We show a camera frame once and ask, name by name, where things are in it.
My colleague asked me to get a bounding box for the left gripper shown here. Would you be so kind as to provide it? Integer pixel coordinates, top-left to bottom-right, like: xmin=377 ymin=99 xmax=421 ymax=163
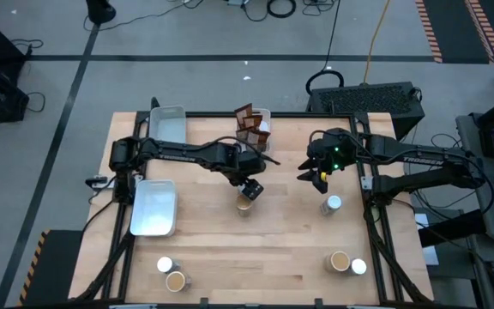
xmin=228 ymin=148 xmax=269 ymax=202

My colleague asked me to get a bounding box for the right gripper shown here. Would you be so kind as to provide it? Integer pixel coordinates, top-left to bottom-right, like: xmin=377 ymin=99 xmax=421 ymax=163
xmin=297 ymin=130 xmax=358 ymax=194

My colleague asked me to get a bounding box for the white plastic bin with handles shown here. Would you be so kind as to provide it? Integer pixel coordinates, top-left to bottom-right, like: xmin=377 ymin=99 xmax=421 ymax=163
xmin=148 ymin=105 xmax=188 ymax=145
xmin=234 ymin=106 xmax=273 ymax=154

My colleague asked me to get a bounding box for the black mesh computer case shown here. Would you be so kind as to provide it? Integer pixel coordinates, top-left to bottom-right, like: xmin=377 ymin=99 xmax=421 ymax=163
xmin=305 ymin=81 xmax=426 ymax=141

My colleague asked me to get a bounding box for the large white plastic bin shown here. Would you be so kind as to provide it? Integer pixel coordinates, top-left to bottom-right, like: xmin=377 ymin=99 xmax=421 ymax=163
xmin=130 ymin=179 xmax=178 ymax=238

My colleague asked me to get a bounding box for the small black connector box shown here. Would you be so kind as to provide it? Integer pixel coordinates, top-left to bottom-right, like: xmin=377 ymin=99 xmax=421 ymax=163
xmin=85 ymin=174 xmax=116 ymax=192

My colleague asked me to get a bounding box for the grey side desk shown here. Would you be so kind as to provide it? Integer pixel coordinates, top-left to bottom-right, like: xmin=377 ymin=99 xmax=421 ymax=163
xmin=455 ymin=113 xmax=494 ymax=241

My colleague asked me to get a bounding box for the black mat hazard-striped edge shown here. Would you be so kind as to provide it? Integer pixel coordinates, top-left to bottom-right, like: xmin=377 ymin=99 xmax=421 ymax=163
xmin=414 ymin=0 xmax=494 ymax=65
xmin=17 ymin=229 xmax=84 ymax=308

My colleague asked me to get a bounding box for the black round stand base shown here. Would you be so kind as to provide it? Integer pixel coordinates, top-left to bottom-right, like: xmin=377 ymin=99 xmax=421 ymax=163
xmin=84 ymin=0 xmax=117 ymax=26

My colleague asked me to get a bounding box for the black power cable with loop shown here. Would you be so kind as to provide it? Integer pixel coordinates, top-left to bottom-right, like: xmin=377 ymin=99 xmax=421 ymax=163
xmin=304 ymin=0 xmax=346 ymax=96

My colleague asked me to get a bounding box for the small black cable coil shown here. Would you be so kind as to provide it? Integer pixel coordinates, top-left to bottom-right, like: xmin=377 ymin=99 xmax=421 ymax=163
xmin=266 ymin=0 xmax=298 ymax=19

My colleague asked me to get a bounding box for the yellow hanging cable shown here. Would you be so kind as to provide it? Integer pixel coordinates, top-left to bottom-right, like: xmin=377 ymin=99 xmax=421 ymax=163
xmin=360 ymin=0 xmax=392 ymax=85

